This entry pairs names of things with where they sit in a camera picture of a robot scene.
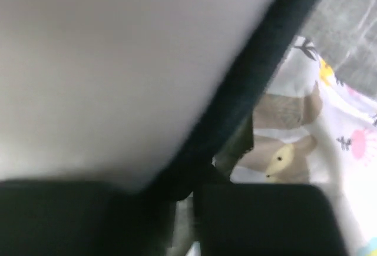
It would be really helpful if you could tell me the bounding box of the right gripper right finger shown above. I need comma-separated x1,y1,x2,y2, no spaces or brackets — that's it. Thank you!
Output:
193,164,348,255

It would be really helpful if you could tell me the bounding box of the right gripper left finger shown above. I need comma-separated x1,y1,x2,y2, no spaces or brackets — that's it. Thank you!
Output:
1,181,176,255

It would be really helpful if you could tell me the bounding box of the black white checkered pillowcase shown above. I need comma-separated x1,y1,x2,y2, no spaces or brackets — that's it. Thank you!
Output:
1,0,318,197

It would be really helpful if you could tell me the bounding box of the floral printed pillow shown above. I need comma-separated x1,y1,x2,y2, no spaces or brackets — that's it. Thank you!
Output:
230,36,376,255

